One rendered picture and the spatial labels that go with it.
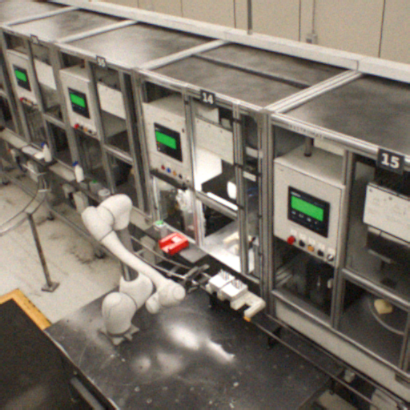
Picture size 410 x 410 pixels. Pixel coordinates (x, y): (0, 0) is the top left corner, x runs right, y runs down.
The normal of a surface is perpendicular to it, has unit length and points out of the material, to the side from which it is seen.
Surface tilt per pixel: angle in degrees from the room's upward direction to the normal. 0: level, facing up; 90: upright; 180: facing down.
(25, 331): 0
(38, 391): 0
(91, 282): 0
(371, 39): 90
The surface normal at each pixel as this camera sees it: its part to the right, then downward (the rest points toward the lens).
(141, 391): -0.07, -0.84
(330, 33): -0.74, 0.40
